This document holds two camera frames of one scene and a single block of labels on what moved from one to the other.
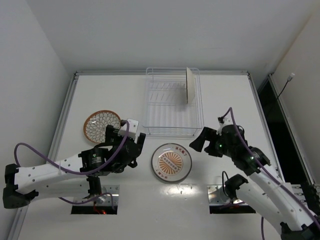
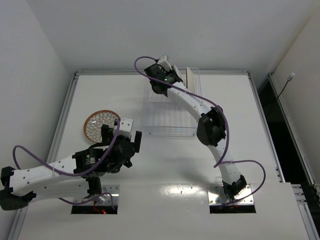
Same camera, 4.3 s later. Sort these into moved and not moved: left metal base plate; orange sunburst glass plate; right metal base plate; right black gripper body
Moved: orange sunburst glass plate; right black gripper body
Not moved: left metal base plate; right metal base plate
